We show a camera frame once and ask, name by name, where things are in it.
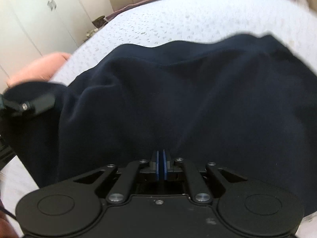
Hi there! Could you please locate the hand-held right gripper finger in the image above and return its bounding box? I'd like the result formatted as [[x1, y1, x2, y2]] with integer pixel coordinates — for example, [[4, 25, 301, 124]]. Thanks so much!
[[162, 149, 248, 204], [73, 150, 162, 204]]

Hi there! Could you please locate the bed with dotted white sheet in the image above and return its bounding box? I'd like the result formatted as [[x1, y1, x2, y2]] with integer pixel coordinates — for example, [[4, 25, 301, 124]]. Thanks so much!
[[0, 0, 317, 238]]

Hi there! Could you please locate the mauve blanket edge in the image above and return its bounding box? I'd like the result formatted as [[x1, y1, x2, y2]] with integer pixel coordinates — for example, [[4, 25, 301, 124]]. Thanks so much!
[[106, 0, 179, 21]]

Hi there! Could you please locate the patterned brown pouch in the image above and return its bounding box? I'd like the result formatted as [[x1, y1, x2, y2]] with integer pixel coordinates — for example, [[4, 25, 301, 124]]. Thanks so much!
[[91, 16, 107, 28]]

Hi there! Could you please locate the white wardrobe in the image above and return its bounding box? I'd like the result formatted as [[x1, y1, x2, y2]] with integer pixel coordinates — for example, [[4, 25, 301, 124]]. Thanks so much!
[[0, 0, 115, 86]]

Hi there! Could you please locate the black hoodie with white stripes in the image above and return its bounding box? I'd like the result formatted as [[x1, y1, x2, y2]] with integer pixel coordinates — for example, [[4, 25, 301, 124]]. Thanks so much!
[[4, 31, 317, 216]]

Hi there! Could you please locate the pink cloth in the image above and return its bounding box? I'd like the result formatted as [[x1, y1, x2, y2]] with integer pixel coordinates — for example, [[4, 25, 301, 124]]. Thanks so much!
[[6, 52, 71, 88]]

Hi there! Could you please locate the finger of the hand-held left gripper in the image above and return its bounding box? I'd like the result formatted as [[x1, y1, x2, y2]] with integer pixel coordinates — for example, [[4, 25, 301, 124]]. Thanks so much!
[[4, 94, 56, 117]]

